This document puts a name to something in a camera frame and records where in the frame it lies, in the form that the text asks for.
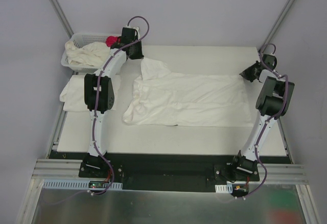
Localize folded white t shirt stack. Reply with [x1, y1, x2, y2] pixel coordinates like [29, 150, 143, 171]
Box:
[59, 74, 121, 112]

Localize cream clothes in basket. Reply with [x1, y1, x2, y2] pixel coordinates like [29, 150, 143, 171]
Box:
[65, 41, 110, 67]

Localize aluminium frame post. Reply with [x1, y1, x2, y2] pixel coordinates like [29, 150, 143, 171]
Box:
[259, 0, 297, 50]
[49, 0, 74, 38]

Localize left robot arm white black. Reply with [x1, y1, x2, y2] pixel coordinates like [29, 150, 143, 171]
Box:
[79, 26, 143, 178]

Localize aluminium rail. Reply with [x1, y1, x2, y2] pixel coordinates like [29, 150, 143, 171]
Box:
[32, 158, 85, 178]
[258, 164, 309, 184]

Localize aluminium rail front left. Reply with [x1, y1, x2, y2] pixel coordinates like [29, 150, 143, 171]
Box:
[32, 158, 85, 178]

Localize right aluminium frame post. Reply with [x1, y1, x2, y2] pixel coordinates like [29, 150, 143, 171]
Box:
[259, 0, 297, 50]

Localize white plastic laundry basket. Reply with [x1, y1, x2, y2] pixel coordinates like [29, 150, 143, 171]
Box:
[61, 33, 118, 73]

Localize left white cable duct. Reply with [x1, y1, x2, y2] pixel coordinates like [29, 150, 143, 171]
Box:
[42, 180, 123, 191]

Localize red garment in basket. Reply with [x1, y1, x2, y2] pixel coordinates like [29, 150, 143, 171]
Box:
[105, 36, 118, 47]

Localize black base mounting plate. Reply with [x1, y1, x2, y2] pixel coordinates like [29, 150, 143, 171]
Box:
[48, 151, 260, 192]

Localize white cable duct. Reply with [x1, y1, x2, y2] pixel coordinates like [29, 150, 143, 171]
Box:
[215, 184, 233, 194]
[42, 180, 123, 191]

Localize left aluminium frame post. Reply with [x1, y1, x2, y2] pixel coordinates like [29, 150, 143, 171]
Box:
[49, 0, 74, 38]

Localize aluminium rail front right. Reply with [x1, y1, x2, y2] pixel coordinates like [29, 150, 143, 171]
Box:
[258, 164, 309, 184]

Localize right white cable duct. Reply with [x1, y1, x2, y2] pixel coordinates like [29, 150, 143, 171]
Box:
[215, 184, 233, 194]

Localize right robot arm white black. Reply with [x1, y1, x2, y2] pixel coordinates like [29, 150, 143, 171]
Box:
[230, 54, 295, 182]

